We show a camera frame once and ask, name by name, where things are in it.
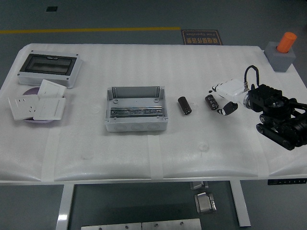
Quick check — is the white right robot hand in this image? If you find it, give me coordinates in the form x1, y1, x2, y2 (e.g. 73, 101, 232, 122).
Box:
208, 79, 249, 116

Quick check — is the white wall socket panel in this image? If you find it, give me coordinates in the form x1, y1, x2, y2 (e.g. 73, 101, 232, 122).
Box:
8, 95, 40, 121

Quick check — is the grey block holder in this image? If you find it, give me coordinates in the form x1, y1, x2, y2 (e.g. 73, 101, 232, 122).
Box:
264, 41, 296, 72

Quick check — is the orange cylinder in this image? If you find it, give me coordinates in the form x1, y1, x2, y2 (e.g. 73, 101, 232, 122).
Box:
276, 32, 297, 54

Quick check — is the small silver metal block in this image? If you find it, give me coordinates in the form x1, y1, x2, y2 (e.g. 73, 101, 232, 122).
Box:
189, 181, 209, 191

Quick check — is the white table leg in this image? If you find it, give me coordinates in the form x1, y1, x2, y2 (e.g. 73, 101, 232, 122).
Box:
229, 180, 251, 228
55, 184, 75, 230

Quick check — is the white switch panel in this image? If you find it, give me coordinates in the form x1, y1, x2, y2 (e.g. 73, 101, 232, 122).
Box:
33, 97, 66, 121
37, 79, 67, 98

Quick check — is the white foam table mat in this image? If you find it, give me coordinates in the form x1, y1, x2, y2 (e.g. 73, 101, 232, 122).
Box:
0, 43, 307, 184

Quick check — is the grey open junction box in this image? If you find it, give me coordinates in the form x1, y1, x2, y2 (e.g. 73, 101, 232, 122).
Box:
104, 85, 168, 133

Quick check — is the black table control panel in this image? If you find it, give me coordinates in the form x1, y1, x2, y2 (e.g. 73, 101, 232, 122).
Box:
267, 178, 307, 185

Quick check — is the grey box with dark window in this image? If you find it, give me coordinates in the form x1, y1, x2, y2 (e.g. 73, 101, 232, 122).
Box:
17, 49, 83, 89

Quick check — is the purple round plate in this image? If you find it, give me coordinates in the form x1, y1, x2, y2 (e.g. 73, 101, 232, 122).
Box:
23, 87, 67, 124

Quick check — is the black floor sign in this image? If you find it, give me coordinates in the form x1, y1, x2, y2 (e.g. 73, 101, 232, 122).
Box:
181, 29, 224, 46

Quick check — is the grey metal base plate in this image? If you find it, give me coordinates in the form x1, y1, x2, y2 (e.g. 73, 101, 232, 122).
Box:
81, 222, 142, 230
141, 218, 202, 230

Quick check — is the large silver metal block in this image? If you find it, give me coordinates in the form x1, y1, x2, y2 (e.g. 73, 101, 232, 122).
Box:
194, 191, 218, 214

